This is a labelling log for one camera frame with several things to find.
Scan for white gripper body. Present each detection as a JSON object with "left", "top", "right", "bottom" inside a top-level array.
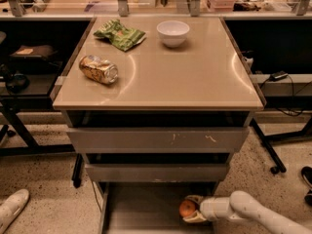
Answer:
[{"left": 200, "top": 197, "right": 234, "bottom": 221}]

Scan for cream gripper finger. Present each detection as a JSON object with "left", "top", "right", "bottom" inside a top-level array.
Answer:
[
  {"left": 183, "top": 211, "right": 207, "bottom": 223},
  {"left": 185, "top": 195, "right": 204, "bottom": 205}
]

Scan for orange fruit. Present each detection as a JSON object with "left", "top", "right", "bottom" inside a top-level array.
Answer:
[{"left": 179, "top": 200, "right": 196, "bottom": 217}]

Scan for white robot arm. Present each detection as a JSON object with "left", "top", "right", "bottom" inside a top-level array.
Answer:
[{"left": 179, "top": 191, "right": 312, "bottom": 234}]

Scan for top grey drawer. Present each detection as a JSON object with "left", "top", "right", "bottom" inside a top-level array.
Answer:
[{"left": 67, "top": 127, "right": 249, "bottom": 154}]

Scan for bottom open grey drawer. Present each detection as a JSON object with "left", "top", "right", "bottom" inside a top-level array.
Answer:
[{"left": 98, "top": 182, "right": 215, "bottom": 234}]

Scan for middle grey drawer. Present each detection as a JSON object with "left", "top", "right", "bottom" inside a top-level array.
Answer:
[{"left": 85, "top": 164, "right": 228, "bottom": 182}]

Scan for beige drawer cabinet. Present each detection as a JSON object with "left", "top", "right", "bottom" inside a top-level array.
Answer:
[{"left": 52, "top": 15, "right": 267, "bottom": 234}]

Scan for black power adapter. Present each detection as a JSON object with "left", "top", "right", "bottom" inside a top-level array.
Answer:
[{"left": 269, "top": 71, "right": 288, "bottom": 81}]

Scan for crushed gold soda can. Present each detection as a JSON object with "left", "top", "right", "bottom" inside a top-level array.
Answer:
[{"left": 79, "top": 55, "right": 118, "bottom": 85}]

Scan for white bowl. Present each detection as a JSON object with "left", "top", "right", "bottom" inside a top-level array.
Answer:
[{"left": 157, "top": 20, "right": 190, "bottom": 48}]

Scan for green chip bag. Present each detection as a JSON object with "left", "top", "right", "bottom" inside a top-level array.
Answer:
[{"left": 94, "top": 19, "right": 146, "bottom": 52}]

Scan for white shoe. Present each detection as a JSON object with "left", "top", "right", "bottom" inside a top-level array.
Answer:
[{"left": 0, "top": 189, "right": 30, "bottom": 234}]

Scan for black headphones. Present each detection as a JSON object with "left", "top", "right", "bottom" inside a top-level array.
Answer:
[{"left": 0, "top": 64, "right": 29, "bottom": 94}]

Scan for black right table frame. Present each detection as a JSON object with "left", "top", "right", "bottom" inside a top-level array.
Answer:
[{"left": 251, "top": 118, "right": 312, "bottom": 175}]

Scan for black table frame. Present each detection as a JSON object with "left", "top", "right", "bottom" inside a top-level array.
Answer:
[
  {"left": 251, "top": 118, "right": 312, "bottom": 175},
  {"left": 0, "top": 95, "right": 84, "bottom": 189}
]

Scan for black left table frame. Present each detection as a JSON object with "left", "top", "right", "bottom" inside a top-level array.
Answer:
[{"left": 0, "top": 95, "right": 84, "bottom": 189}]

